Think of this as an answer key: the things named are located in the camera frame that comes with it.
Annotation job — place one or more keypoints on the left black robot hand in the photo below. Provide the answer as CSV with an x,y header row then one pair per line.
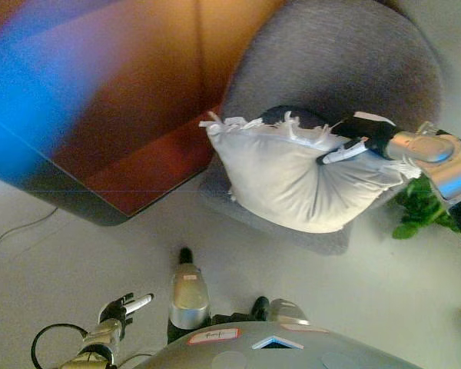
x,y
113,311

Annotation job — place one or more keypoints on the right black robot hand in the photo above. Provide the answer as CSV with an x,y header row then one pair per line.
x,y
372,132

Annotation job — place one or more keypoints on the white fringed pillow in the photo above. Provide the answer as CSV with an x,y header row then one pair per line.
x,y
284,177

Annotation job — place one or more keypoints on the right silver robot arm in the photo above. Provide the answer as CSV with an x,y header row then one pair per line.
x,y
445,169

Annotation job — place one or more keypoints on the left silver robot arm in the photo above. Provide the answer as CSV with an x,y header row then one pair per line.
x,y
100,342

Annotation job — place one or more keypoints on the left silver robot leg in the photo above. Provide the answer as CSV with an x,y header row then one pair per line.
x,y
188,296

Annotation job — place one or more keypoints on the silver robot leg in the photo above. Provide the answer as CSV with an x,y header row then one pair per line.
x,y
286,311
188,296

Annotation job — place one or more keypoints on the grey fabric armchair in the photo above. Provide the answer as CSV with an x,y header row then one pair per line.
x,y
330,57

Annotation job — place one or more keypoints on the green potted plant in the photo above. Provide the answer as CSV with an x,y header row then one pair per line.
x,y
418,209

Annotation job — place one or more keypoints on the right silver robot leg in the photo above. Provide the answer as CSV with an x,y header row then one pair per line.
x,y
286,311

